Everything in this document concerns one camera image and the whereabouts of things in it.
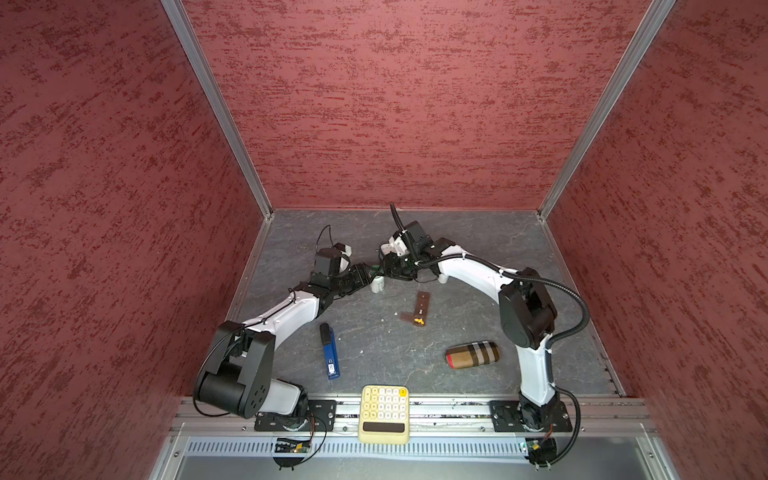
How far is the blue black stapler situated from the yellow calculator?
10 centimetres

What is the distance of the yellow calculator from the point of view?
0.72 m

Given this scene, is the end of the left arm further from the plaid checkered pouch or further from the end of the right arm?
the plaid checkered pouch

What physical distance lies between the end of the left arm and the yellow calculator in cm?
27

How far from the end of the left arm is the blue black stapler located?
15cm

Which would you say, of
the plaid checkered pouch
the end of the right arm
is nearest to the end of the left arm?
the end of the right arm

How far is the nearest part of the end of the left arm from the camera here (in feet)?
2.52

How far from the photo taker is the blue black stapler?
0.81m
